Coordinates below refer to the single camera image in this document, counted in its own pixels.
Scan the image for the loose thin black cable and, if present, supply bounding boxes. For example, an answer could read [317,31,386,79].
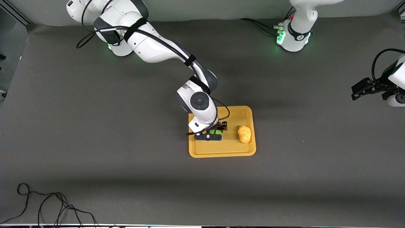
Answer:
[0,183,98,227]

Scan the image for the black cable along right arm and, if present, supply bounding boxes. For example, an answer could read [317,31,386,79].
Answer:
[76,0,230,136]

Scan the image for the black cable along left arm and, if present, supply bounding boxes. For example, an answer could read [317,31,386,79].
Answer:
[371,48,405,83]

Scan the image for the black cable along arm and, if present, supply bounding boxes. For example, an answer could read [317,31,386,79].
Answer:
[76,0,230,136]
[371,48,405,83]

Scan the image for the yellow-brown potato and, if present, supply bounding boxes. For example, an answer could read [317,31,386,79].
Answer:
[238,125,252,143]

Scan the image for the black cables at left base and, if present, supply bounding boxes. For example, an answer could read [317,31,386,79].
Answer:
[239,18,280,34]

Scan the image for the yellow plastic tray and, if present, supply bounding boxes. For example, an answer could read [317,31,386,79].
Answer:
[189,106,256,158]

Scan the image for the black metal frame rail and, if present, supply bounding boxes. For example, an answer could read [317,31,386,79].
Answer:
[0,0,32,26]

